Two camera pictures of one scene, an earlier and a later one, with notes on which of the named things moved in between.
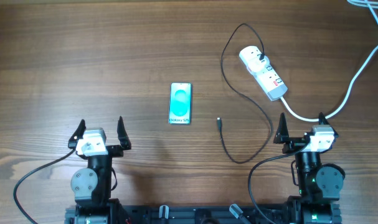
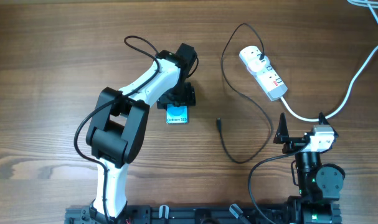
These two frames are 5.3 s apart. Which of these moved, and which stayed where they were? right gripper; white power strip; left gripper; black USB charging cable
Moved: left gripper
Stayed: right gripper; white power strip; black USB charging cable
